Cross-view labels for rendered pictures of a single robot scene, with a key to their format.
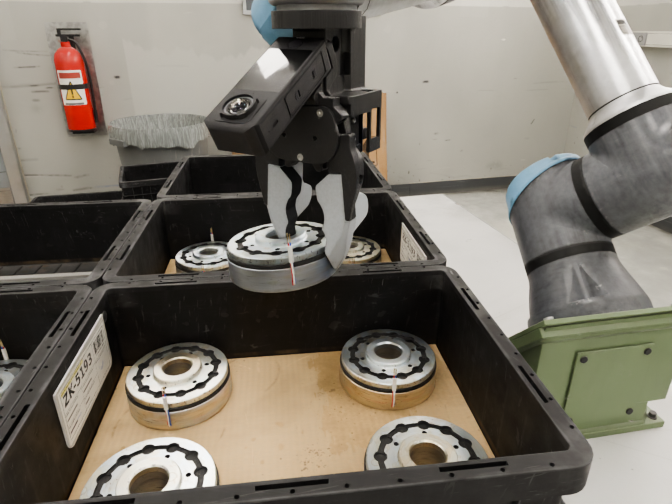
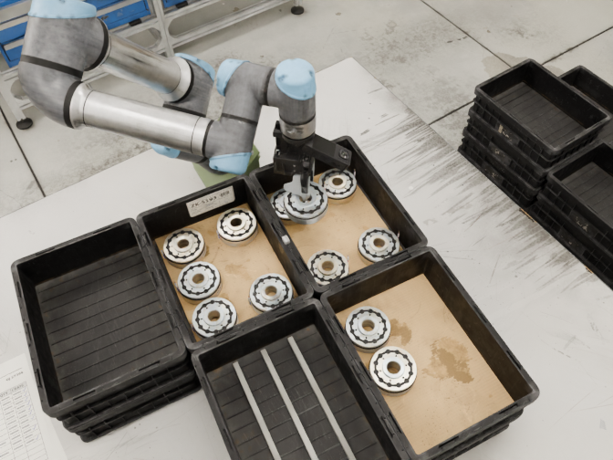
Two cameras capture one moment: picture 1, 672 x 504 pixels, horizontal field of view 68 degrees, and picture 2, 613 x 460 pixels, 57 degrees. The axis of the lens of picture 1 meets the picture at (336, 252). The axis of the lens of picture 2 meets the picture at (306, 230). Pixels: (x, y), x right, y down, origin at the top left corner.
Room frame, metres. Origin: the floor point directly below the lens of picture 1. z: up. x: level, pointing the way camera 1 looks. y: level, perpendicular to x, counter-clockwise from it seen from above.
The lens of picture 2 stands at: (0.68, 0.82, 2.04)
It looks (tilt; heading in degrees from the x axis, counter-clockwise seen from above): 55 degrees down; 252
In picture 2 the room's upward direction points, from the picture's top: 2 degrees counter-clockwise
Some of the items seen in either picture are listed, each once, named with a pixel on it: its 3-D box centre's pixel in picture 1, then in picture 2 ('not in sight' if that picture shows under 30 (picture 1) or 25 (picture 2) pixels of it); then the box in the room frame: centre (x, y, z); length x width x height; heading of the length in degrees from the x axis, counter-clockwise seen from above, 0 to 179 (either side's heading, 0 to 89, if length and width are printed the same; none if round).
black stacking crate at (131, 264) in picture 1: (280, 266); (223, 266); (0.66, 0.08, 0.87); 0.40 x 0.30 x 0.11; 97
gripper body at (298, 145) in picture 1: (322, 90); (296, 147); (0.44, 0.01, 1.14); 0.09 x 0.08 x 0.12; 150
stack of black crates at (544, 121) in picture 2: not in sight; (524, 144); (-0.61, -0.38, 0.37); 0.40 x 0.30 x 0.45; 104
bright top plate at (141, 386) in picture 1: (178, 372); (327, 267); (0.42, 0.16, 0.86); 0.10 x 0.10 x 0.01
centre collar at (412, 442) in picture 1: (427, 457); (337, 182); (0.31, -0.08, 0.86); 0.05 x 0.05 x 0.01
